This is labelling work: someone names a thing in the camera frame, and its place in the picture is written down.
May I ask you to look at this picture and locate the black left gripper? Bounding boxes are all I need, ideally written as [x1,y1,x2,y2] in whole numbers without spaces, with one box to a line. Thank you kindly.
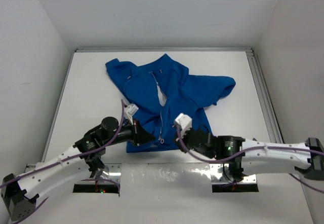
[104,117,155,146]

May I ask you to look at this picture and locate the blue zip-up jacket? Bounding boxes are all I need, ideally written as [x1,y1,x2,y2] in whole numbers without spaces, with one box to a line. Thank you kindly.
[105,54,236,153]

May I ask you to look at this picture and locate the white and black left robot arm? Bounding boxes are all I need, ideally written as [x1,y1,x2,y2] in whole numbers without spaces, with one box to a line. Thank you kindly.
[1,117,155,223]

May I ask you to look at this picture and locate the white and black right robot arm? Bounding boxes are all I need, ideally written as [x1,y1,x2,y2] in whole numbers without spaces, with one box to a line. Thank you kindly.
[175,125,323,181]

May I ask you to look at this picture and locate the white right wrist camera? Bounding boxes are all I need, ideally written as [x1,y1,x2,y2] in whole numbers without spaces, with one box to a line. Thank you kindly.
[174,113,192,131]

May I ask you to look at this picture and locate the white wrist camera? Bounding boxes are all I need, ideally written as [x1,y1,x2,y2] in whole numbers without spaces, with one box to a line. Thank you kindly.
[174,113,192,131]
[125,103,139,120]

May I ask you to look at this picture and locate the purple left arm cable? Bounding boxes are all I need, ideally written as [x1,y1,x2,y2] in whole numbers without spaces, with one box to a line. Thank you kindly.
[0,98,126,221]

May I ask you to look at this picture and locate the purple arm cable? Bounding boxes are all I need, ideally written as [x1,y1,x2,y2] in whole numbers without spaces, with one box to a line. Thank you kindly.
[172,125,324,194]
[0,98,126,221]

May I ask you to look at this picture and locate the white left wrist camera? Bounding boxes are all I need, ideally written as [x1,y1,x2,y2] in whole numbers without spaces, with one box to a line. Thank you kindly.
[125,103,139,120]

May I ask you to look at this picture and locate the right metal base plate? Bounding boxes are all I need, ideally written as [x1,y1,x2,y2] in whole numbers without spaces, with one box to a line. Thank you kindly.
[210,164,257,185]

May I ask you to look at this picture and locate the metal base plate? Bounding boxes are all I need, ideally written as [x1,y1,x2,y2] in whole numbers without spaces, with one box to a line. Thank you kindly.
[210,164,257,185]
[75,164,122,184]

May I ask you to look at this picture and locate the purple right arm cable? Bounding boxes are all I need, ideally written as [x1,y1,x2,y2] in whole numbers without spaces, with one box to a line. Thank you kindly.
[172,125,324,194]

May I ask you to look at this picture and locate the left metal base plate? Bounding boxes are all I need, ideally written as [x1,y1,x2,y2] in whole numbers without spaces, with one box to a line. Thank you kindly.
[75,164,122,184]

